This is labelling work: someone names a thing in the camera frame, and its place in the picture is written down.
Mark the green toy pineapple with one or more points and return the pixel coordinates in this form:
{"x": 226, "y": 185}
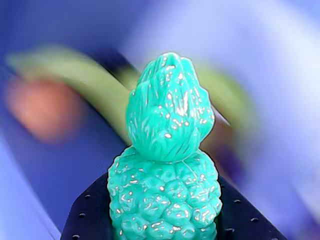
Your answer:
{"x": 165, "y": 187}

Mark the long yellow toy banana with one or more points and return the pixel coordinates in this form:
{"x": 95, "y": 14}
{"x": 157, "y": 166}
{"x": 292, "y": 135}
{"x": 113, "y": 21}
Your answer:
{"x": 75, "y": 72}

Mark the orange red toy pomegranate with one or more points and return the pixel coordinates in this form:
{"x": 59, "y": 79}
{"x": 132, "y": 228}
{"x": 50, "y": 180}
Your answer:
{"x": 45, "y": 110}

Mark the black perforated gripper finger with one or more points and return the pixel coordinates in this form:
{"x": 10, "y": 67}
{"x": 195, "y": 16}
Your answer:
{"x": 92, "y": 212}
{"x": 240, "y": 220}

